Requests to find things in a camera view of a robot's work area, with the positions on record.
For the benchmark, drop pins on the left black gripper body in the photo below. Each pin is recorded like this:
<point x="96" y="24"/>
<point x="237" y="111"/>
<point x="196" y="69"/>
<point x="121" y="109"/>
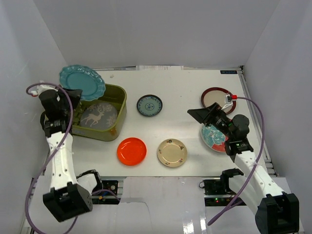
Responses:
<point x="67" y="98"/>

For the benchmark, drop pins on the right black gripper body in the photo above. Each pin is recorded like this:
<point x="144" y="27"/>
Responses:
<point x="217" y="120"/>

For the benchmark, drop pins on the teal scalloped plate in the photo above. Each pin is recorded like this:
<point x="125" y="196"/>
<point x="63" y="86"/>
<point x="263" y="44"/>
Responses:
<point x="84" y="78"/>

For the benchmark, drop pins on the grey reindeer plate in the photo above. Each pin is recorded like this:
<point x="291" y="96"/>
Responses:
<point x="99" y="116"/>

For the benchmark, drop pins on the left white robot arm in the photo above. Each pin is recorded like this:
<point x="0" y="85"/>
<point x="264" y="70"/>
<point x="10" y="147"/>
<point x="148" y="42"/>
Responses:
<point x="70" y="194"/>

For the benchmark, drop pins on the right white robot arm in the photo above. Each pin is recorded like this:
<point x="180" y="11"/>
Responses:
<point x="275" y="211"/>

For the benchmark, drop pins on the olive green plastic bin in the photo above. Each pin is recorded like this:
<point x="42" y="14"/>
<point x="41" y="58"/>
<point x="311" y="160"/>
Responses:
<point x="114" y="95"/>

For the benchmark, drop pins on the red rimmed cream plate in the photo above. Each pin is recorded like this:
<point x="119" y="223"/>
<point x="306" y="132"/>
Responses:
<point x="214" y="94"/>

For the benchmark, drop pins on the teal and red floral plate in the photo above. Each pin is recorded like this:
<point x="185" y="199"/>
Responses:
<point x="213" y="138"/>

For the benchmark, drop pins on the right blue table label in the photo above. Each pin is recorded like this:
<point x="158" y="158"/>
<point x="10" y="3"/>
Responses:
<point x="228" y="72"/>

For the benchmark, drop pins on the cream floral plate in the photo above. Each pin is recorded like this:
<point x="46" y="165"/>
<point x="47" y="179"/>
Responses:
<point x="172" y="153"/>

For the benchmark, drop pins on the small blue patterned dish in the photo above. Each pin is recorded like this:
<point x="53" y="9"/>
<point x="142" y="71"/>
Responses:
<point x="149" y="105"/>

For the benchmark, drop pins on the orange plate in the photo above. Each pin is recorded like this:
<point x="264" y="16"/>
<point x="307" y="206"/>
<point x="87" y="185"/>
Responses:
<point x="131" y="151"/>

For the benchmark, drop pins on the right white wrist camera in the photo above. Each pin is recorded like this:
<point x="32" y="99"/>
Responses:
<point x="229" y="103"/>

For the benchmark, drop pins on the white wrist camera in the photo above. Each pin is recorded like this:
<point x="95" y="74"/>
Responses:
<point x="40" y="89"/>
<point x="229" y="103"/>

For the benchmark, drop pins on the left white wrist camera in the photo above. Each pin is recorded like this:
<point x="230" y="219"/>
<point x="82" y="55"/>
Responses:
<point x="40" y="89"/>

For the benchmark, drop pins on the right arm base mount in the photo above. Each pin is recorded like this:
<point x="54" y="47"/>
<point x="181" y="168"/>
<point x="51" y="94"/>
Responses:
<point x="214" y="193"/>

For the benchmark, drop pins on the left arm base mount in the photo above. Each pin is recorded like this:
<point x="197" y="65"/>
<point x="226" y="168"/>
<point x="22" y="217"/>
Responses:
<point x="107" y="194"/>

